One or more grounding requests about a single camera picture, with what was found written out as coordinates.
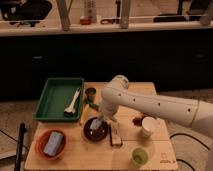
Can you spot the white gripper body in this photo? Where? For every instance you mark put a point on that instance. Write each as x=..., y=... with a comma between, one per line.
x=107, y=116

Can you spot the dark metal cup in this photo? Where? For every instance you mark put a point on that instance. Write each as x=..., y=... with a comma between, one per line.
x=90, y=94

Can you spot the green cucumber toy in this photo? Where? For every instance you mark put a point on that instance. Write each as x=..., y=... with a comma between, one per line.
x=92, y=105

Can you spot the black pole stand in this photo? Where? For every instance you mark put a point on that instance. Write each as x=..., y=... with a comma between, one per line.
x=18, y=159

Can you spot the purple bowl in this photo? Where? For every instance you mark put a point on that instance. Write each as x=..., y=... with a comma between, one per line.
x=95, y=135

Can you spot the grey towel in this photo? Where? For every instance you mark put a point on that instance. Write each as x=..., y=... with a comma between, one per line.
x=96, y=123

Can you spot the red object on shelf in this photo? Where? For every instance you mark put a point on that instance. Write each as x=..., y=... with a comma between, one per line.
x=84, y=21

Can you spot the green plastic cup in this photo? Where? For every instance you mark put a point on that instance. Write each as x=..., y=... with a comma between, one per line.
x=139, y=157

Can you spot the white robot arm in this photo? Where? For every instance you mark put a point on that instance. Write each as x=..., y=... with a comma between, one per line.
x=196, y=114

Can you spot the black office chair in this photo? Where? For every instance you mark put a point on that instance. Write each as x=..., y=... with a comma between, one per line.
x=30, y=12

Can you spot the white paper cup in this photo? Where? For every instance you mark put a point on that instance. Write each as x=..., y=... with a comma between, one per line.
x=149, y=126

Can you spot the green plastic tray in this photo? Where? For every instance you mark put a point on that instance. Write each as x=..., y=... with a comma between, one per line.
x=56, y=96

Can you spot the yellow banana toy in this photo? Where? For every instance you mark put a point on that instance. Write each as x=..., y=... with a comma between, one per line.
x=84, y=113

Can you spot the white spoon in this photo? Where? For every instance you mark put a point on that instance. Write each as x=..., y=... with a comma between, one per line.
x=70, y=109

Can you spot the orange bowl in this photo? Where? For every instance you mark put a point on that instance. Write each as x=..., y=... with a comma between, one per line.
x=42, y=141

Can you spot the dark brown scraps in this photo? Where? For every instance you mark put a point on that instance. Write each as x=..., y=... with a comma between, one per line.
x=137, y=121

